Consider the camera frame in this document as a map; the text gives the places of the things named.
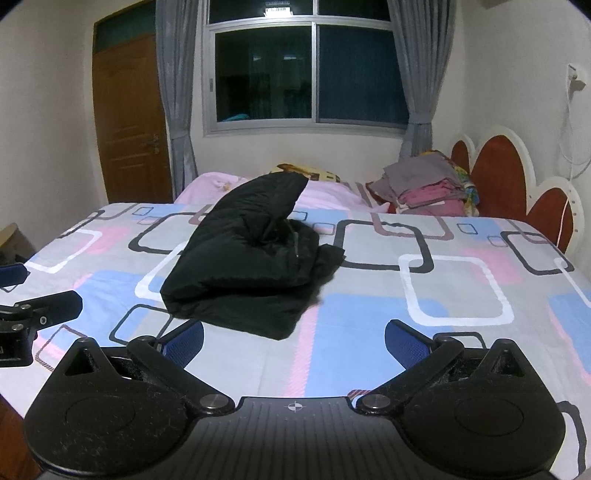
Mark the black padded jacket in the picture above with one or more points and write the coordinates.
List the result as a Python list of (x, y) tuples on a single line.
[(244, 267)]

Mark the green transom window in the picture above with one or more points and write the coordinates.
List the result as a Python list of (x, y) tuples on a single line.
[(124, 27)]

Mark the colourful patterned cloth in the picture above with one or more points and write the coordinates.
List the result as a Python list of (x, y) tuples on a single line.
[(468, 189)]

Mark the wooden door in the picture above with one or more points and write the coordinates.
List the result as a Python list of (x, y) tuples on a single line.
[(129, 120)]

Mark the red and white headboard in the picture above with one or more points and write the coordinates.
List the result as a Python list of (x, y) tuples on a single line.
[(503, 170)]

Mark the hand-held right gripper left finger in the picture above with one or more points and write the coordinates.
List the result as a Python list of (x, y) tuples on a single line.
[(184, 344)]

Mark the white wall socket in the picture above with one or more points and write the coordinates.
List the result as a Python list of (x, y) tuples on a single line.
[(576, 76)]

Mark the grey curtain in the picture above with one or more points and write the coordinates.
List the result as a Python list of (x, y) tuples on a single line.
[(422, 69), (178, 92)]

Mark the yellow patterned pillow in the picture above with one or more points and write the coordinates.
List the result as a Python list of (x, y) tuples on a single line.
[(318, 174)]

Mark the stack of folded clothes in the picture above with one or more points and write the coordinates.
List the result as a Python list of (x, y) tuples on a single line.
[(415, 184)]

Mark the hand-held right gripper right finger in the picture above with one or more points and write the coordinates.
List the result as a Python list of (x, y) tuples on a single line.
[(406, 344)]

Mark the bed with patterned sheet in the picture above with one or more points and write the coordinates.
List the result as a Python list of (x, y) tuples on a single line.
[(438, 286)]

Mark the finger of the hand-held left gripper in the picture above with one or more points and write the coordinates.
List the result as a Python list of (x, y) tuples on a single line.
[(13, 275), (51, 307)]

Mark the sliding glass window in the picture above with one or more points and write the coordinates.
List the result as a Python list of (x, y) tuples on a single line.
[(286, 69)]

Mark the beige box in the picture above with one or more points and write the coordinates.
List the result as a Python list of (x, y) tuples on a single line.
[(16, 242)]

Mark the pink blanket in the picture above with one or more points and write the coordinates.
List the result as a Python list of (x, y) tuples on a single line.
[(203, 184)]

